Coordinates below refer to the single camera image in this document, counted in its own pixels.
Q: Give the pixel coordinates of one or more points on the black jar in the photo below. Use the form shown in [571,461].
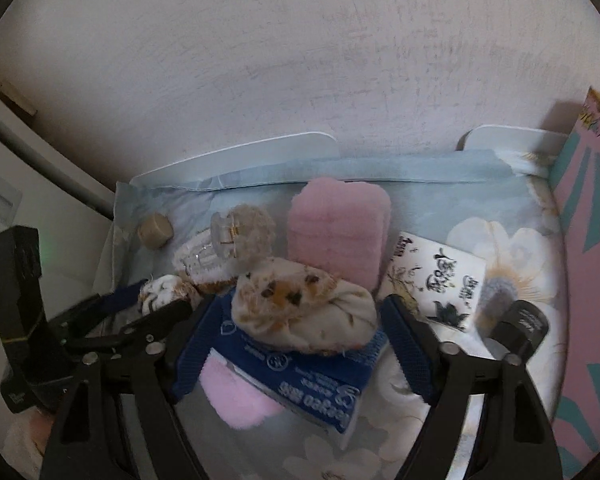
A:
[522,327]

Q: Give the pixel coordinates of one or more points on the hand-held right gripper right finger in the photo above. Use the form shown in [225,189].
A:
[410,350]

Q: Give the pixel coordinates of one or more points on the clear claw hair clip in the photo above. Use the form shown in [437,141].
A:
[225,235]

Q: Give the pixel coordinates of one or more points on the blue wipes packet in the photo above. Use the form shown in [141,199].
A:
[290,375]

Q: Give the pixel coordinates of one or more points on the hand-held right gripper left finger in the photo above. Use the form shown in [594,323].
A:
[195,360]

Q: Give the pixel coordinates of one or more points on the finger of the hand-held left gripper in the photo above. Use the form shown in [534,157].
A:
[120,299]
[155,319]

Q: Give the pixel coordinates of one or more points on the white box with black print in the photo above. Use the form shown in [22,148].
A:
[435,280]

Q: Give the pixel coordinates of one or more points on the floral fabric pouch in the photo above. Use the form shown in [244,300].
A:
[305,310]

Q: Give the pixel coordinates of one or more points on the pink fluffy slipper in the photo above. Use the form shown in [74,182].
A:
[235,395]
[337,230]

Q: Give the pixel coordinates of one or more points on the cardboard box with pink lining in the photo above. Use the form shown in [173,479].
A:
[590,260]

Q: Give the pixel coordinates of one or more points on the tan round cap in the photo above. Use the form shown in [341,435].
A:
[155,230]

